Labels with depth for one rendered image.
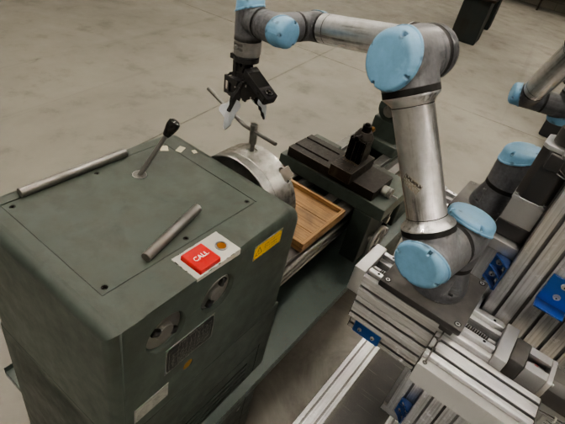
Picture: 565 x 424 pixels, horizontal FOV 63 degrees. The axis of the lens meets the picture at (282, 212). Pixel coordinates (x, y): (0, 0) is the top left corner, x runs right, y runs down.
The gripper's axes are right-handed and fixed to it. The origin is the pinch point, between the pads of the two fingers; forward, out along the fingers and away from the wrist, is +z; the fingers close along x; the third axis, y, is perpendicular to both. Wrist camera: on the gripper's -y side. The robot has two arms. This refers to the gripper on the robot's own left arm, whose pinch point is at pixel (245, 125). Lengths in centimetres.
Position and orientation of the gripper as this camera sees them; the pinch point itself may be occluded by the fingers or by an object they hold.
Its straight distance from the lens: 138.9
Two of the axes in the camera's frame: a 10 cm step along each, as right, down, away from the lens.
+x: -7.4, 3.2, -6.0
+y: -6.7, -4.9, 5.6
